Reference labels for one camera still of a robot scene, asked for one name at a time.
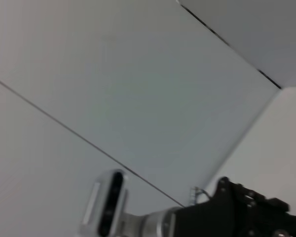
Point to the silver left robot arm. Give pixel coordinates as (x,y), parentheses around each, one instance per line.
(150,224)

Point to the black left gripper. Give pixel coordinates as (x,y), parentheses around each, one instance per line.
(212,219)

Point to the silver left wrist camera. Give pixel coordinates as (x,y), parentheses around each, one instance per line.
(111,202)

